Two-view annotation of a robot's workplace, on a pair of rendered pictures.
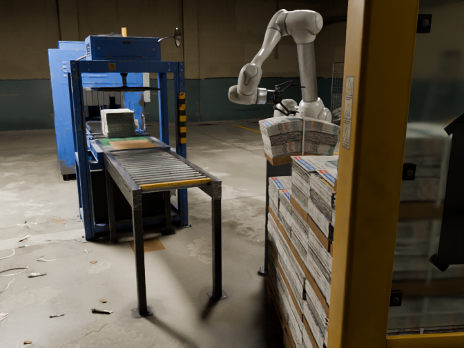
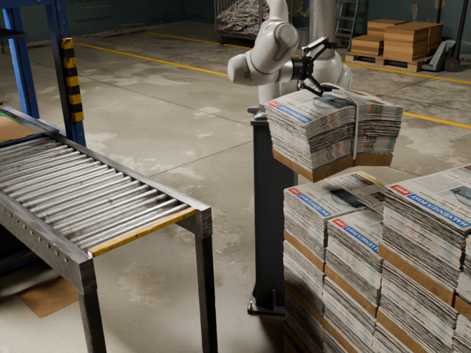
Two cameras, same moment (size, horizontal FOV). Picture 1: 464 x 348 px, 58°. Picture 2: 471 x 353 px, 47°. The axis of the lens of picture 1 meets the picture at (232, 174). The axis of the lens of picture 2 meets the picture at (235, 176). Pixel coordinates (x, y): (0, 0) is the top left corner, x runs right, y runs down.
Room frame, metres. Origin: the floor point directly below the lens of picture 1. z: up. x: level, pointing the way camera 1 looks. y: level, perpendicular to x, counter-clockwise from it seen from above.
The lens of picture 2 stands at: (0.77, 0.56, 1.70)
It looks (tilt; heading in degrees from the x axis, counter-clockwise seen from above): 23 degrees down; 341
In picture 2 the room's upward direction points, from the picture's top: 2 degrees counter-clockwise
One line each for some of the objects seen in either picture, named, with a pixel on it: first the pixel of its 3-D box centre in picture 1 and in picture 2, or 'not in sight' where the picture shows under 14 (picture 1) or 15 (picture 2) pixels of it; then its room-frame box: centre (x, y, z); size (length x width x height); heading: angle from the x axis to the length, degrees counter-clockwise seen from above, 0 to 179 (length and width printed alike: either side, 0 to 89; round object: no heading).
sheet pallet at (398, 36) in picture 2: not in sight; (395, 43); (7.62, -4.36, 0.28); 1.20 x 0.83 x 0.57; 24
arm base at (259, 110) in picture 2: not in sight; (272, 108); (2.90, -0.35, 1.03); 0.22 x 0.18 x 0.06; 59
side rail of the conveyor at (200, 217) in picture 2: (186, 168); (113, 174); (3.12, 0.35, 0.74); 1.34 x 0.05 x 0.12; 24
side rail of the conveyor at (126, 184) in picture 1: (118, 174); (5, 211); (2.91, 0.82, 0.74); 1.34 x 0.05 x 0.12; 24
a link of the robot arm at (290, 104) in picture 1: (286, 114); (279, 78); (2.88, -0.38, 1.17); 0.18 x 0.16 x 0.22; 56
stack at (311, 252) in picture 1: (324, 281); (415, 348); (1.94, -0.47, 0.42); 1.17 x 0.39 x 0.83; 5
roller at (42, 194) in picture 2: (155, 168); (69, 188); (2.96, 0.56, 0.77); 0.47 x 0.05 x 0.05; 114
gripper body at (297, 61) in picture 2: (274, 97); (300, 68); (2.40, -0.24, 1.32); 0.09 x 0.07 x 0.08; 94
